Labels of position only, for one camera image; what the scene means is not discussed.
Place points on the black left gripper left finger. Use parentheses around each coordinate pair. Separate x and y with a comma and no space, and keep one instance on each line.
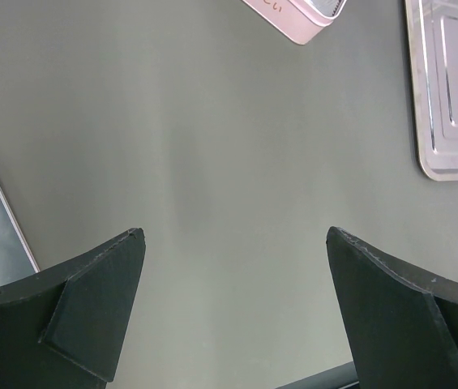
(64,327)

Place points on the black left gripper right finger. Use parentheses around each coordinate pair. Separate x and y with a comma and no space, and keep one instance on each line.
(401,321)

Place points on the pink chocolate tin box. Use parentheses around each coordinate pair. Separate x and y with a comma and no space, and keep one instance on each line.
(298,20)

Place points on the steel tray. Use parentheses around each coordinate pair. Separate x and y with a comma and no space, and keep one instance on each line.
(432,36)

